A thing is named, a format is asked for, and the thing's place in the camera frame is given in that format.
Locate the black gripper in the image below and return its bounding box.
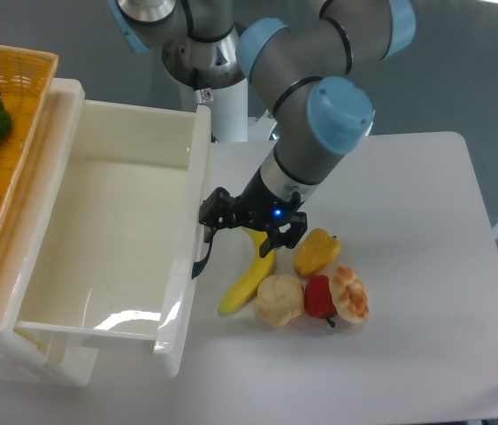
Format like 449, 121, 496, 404
198, 170, 308, 257

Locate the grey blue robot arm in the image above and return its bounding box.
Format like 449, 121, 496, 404
110, 1, 416, 254

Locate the white plastic drawer cabinet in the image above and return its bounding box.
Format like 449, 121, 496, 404
0, 78, 85, 383

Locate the yellow banana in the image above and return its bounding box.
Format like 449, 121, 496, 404
218, 228, 276, 315

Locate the yellow bell pepper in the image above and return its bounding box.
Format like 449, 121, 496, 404
293, 228, 341, 279

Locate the round bread roll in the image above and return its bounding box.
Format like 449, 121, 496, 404
253, 274, 304, 327

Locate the red bell pepper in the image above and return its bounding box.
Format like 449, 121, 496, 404
304, 274, 337, 328

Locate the glazed donut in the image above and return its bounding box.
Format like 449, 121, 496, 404
329, 266, 370, 324

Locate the orange woven basket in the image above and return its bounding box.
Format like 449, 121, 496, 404
0, 45, 58, 233

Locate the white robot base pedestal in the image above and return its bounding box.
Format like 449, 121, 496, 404
162, 19, 289, 143

